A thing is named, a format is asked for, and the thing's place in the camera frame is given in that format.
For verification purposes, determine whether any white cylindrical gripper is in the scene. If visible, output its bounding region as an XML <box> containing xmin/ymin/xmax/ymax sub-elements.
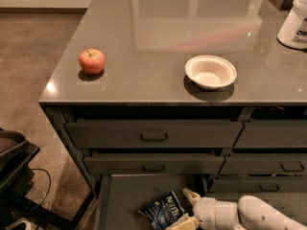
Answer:
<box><xmin>166</xmin><ymin>188</ymin><xmax>241</xmax><ymax>230</ymax></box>

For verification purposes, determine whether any blue chip bag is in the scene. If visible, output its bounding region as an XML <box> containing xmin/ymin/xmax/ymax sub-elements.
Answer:
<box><xmin>139</xmin><ymin>191</ymin><xmax>185</xmax><ymax>230</ymax></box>

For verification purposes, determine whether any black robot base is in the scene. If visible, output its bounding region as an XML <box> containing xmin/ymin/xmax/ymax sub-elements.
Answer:
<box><xmin>0</xmin><ymin>127</ymin><xmax>96</xmax><ymax>230</ymax></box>

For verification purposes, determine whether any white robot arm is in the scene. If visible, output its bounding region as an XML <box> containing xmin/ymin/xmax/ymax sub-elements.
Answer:
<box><xmin>166</xmin><ymin>188</ymin><xmax>307</xmax><ymax>230</ymax></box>

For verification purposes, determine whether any bottom right drawer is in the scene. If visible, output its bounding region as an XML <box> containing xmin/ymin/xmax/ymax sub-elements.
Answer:
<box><xmin>209</xmin><ymin>177</ymin><xmax>307</xmax><ymax>193</ymax></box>

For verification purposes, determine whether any middle right drawer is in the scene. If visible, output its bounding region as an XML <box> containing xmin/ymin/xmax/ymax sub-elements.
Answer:
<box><xmin>220</xmin><ymin>153</ymin><xmax>307</xmax><ymax>175</ymax></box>

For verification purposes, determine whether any open bottom left drawer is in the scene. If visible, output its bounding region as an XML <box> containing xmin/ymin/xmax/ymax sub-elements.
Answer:
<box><xmin>93</xmin><ymin>174</ymin><xmax>205</xmax><ymax>230</ymax></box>

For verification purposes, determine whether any middle left drawer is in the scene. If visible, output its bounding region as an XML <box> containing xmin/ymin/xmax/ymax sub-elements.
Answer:
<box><xmin>83</xmin><ymin>153</ymin><xmax>224</xmax><ymax>175</ymax></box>

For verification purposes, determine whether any top right drawer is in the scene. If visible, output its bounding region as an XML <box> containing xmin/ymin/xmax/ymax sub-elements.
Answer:
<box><xmin>235</xmin><ymin>120</ymin><xmax>307</xmax><ymax>149</ymax></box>

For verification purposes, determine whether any grey counter cabinet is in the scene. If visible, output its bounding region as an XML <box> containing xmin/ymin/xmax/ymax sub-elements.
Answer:
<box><xmin>39</xmin><ymin>0</ymin><xmax>307</xmax><ymax>221</ymax></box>

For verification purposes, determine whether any top left drawer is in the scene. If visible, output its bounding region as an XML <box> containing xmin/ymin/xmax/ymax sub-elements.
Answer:
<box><xmin>65</xmin><ymin>120</ymin><xmax>243</xmax><ymax>149</ymax></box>

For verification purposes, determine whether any white paper bowl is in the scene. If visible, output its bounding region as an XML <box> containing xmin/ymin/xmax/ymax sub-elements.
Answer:
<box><xmin>184</xmin><ymin>56</ymin><xmax>237</xmax><ymax>89</ymax></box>

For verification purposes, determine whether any red apple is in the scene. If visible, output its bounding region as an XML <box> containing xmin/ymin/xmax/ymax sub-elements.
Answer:
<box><xmin>79</xmin><ymin>49</ymin><xmax>106</xmax><ymax>75</ymax></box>

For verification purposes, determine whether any white plastic canister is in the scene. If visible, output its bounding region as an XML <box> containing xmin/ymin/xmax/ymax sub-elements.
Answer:
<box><xmin>277</xmin><ymin>0</ymin><xmax>307</xmax><ymax>50</ymax></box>

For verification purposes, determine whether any black cable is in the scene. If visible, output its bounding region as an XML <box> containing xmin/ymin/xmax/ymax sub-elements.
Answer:
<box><xmin>28</xmin><ymin>167</ymin><xmax>53</xmax><ymax>211</ymax></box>

